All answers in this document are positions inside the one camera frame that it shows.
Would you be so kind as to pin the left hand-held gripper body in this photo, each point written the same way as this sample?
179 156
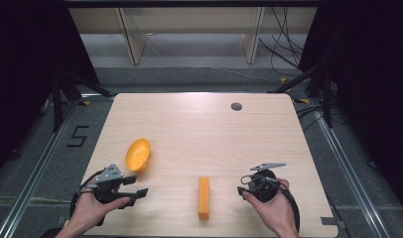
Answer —
107 185

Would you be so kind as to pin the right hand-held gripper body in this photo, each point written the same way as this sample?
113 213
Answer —
262 188

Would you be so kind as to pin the orange oval perforated dish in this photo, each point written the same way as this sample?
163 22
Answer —
138 155

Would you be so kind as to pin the orange rectangular bar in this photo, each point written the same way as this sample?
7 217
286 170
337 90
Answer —
203 198

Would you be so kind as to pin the person's right hand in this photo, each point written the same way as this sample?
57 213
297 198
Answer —
277 211

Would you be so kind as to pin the person's left hand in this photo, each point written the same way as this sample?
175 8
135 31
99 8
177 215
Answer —
87 211

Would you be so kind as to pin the yellow floor tape piece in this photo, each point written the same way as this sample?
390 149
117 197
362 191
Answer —
284 80
302 100
86 103

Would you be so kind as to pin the grey round table grommet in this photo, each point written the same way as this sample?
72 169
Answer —
236 106

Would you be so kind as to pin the black metal stand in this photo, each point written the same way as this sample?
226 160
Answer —
57 99
327 99

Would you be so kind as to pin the black curtain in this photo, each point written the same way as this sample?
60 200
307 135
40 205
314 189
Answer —
21 66
375 82

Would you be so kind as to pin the aluminium floor rail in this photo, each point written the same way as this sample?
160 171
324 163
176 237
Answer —
34 172
351 172

